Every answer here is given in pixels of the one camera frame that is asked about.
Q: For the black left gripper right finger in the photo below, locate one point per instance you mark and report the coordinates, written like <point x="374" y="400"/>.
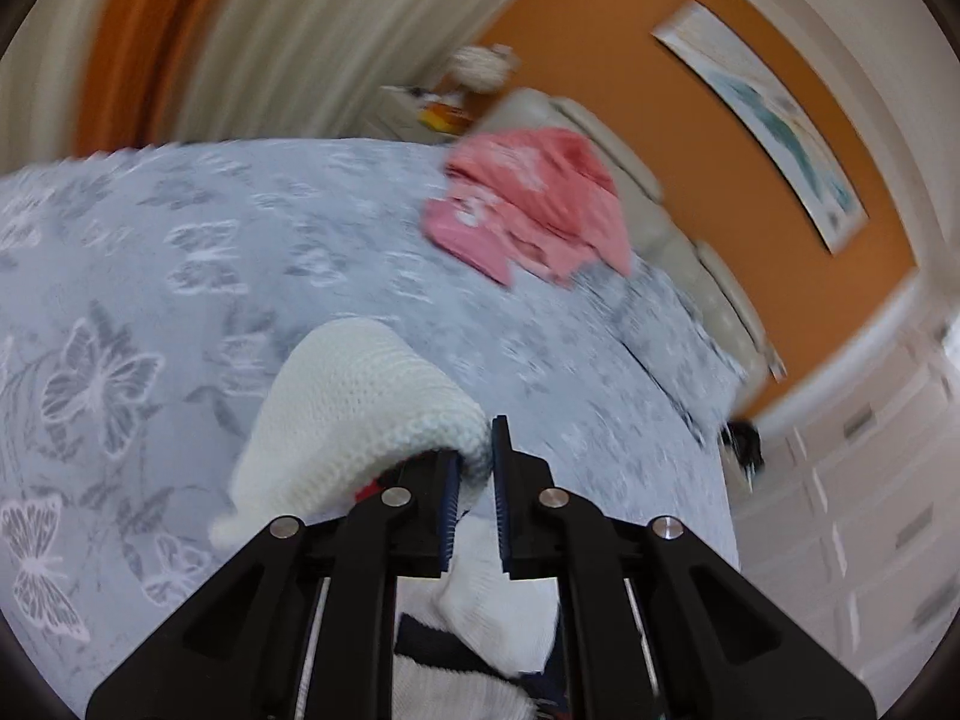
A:
<point x="653" y="622"/>

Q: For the framed wall painting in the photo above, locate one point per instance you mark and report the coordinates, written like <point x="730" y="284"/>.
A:
<point x="743" y="82"/>

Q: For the grey butterfly pillow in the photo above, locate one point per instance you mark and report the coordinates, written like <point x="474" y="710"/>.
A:
<point x="660" y="327"/>

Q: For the black item on nightstand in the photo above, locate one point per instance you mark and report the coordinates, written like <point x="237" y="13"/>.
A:
<point x="741" y="443"/>

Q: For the beige leather headboard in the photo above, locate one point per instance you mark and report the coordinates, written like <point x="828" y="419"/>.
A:
<point x="696" y="268"/>

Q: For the white red black knit sweater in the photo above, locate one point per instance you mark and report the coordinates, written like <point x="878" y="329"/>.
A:
<point x="350" y="404"/>

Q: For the white wardrobe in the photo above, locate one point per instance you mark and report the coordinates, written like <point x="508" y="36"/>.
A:
<point x="852" y="527"/>

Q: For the left white nightstand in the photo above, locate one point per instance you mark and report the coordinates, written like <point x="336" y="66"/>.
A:
<point x="414" y="115"/>

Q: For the pink clothes pile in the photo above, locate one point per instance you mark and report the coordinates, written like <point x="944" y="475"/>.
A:
<point x="538" y="198"/>

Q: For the white feather lamp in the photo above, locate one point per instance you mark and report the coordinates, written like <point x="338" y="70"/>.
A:
<point x="482" y="70"/>

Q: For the cream and orange curtain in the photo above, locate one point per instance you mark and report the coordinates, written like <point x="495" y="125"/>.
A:
<point x="80" y="76"/>

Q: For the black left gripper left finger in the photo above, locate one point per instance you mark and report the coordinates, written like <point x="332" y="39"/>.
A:
<point x="301" y="621"/>

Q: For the grey butterfly bedspread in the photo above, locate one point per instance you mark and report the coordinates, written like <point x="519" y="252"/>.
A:
<point x="149" y="298"/>

